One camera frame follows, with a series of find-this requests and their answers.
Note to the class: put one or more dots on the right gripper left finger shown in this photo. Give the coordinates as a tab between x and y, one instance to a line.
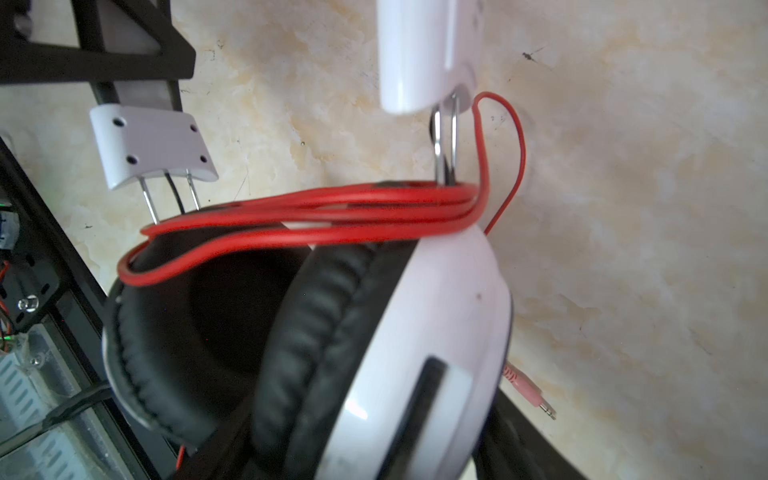
225	453

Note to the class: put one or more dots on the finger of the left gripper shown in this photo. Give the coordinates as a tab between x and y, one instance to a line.
119	41

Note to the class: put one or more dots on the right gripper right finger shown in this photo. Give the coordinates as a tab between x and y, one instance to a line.
511	448

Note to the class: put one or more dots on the white black headphones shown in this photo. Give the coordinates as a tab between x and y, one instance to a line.
365	326

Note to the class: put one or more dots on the white slotted cable duct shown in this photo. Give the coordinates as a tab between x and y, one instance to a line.
80	448

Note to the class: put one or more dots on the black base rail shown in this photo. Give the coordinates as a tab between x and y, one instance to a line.
52	305

